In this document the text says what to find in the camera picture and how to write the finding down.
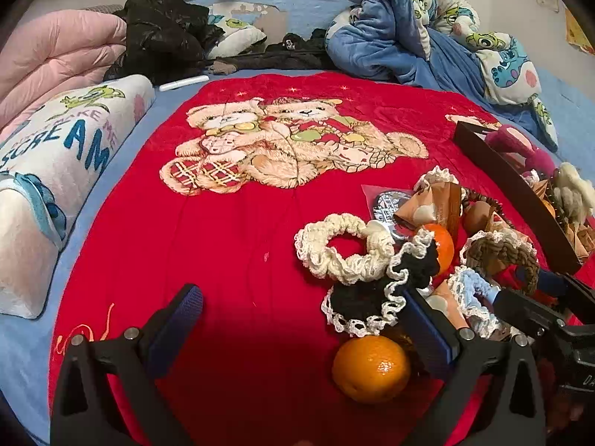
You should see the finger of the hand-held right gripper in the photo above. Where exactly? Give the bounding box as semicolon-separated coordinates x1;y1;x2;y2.
523;267;595;308
493;288;572;332

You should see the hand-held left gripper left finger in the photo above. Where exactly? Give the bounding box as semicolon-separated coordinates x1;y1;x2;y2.
50;283;205;446

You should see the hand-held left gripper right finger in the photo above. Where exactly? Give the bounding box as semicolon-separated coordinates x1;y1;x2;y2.
402;285;547;446

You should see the light blue scrunchie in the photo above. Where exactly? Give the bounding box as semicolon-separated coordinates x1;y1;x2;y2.
448;265;505;340

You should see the brown scrunchie with white lace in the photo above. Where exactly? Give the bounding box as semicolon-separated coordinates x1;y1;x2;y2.
460;230;540;295

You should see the orange mandarin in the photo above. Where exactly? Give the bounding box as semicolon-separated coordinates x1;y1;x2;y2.
421;223;455;277
331;334;412;405

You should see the black scrunchie with white lace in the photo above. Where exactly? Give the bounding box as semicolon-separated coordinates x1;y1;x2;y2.
321;227;440;337

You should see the black box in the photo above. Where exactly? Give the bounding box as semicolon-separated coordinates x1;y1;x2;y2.
453;121;595;275

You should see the cream scrunchie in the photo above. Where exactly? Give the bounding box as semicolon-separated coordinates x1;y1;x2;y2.
294;213;396;284

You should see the cream plush toy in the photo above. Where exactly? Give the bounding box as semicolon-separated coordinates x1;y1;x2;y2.
551;162;595;226

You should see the red bear-print blanket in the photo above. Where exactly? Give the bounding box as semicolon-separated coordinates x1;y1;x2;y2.
49;72;595;446

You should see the tan oval toy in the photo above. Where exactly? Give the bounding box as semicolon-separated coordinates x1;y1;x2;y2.
462;202;496;237

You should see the pink plush toy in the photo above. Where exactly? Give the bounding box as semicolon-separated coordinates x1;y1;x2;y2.
483;126;556;182

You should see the long printed white pillow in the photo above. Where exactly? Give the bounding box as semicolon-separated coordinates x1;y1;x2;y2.
0;74;156;319

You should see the white pen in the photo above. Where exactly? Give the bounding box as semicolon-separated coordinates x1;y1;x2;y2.
159;74;210;92

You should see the dark clothing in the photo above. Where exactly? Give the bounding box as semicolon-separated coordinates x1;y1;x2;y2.
211;28;335;75

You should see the black plastic bag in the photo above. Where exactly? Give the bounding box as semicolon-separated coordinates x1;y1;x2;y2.
102;0;226;82

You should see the small monster-print pillow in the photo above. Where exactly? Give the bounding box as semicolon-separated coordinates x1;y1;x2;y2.
205;2;268;61

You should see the pink quilt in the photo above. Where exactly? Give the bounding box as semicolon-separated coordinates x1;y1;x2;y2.
0;7;128;126

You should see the blue monster-print blanket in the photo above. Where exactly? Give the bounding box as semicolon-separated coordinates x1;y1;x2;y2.
325;0;559;152

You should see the brown bead bracelet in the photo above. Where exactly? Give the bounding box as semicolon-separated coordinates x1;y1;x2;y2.
460;186;505;217

